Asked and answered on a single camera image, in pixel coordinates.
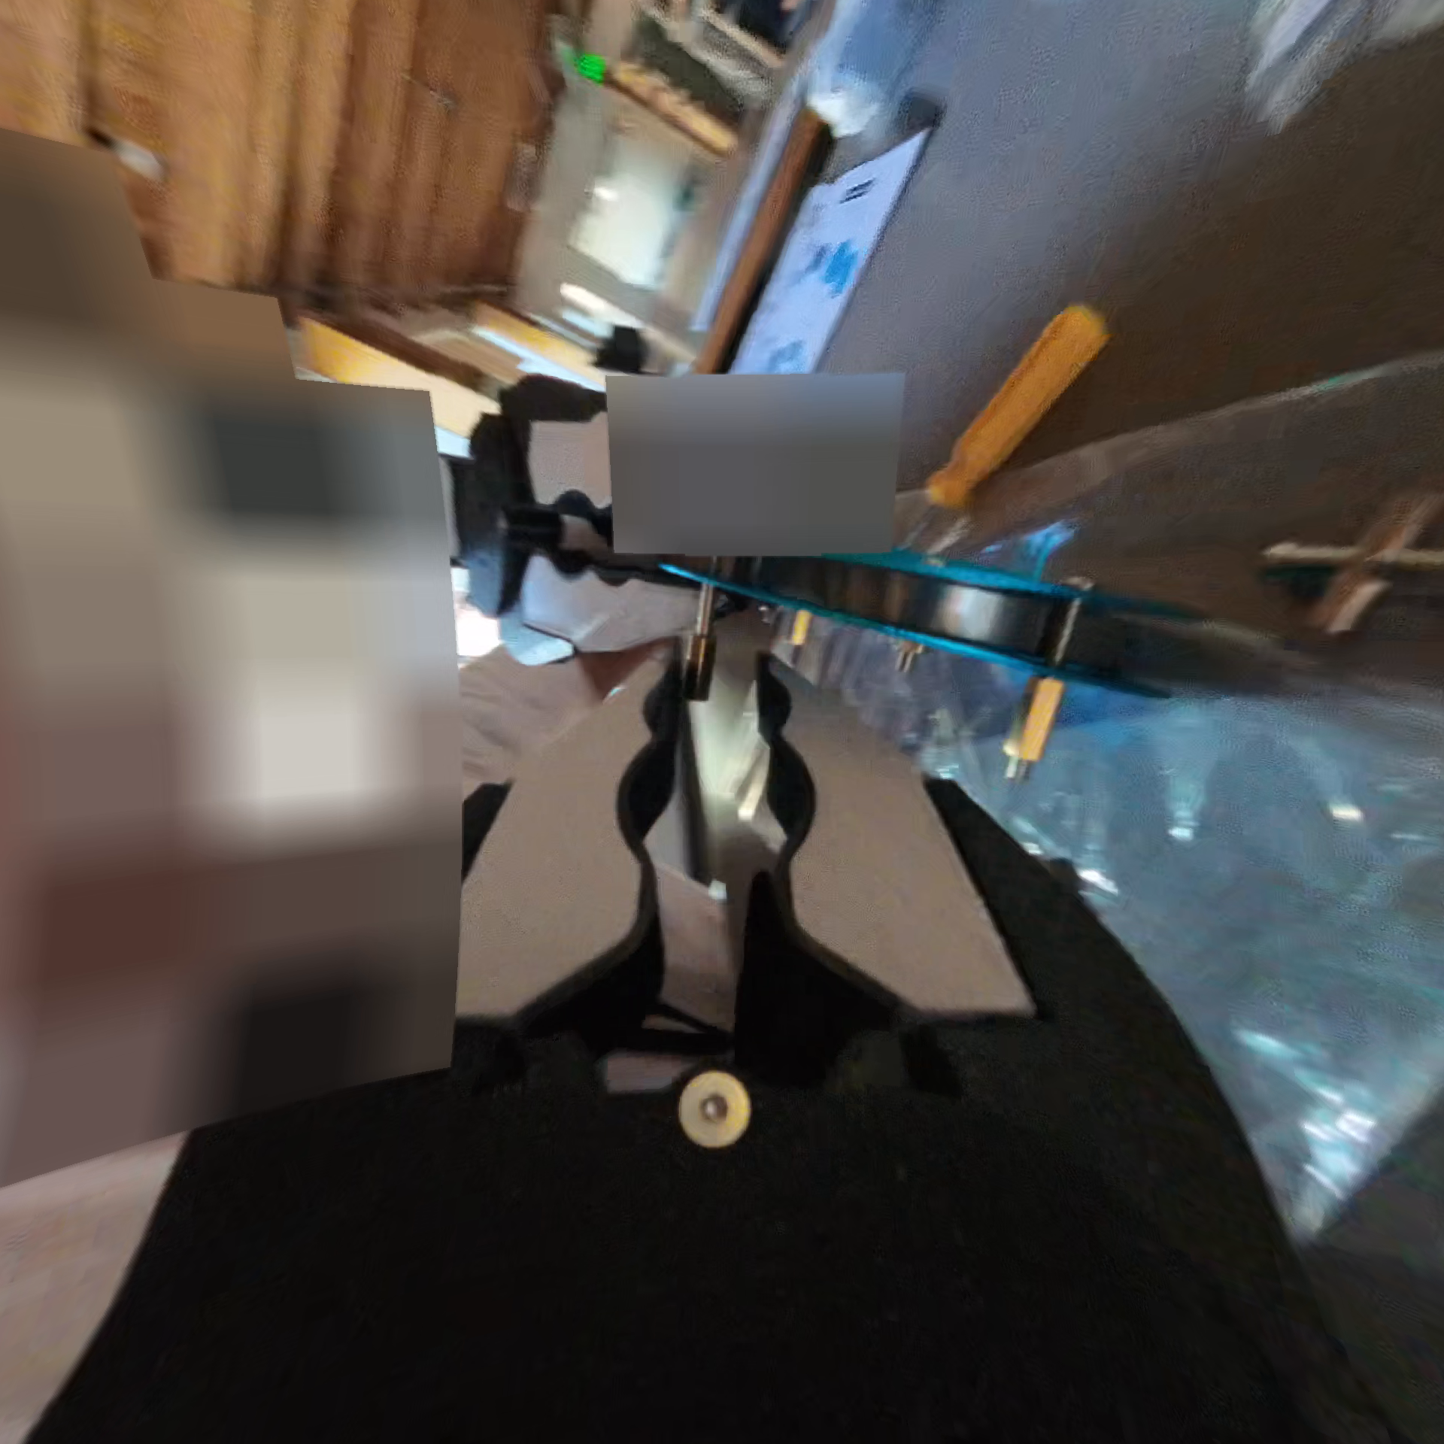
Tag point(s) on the clear plastic bag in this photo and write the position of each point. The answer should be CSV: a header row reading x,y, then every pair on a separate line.
x,y
1242,903

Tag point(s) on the green exit sign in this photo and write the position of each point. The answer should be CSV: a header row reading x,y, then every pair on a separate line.
x,y
588,66

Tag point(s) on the metal cross wrench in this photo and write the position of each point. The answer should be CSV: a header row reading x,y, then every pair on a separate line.
x,y
1353,559

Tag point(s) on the grey desk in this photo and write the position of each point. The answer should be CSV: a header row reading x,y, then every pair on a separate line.
x,y
1128,226

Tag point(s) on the blue round turntable base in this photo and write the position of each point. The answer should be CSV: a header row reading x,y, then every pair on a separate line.
x,y
970,616

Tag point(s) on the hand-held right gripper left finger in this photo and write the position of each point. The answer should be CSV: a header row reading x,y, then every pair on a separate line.
x,y
552,891

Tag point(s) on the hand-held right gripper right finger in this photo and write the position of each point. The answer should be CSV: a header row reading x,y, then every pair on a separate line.
x,y
891,891

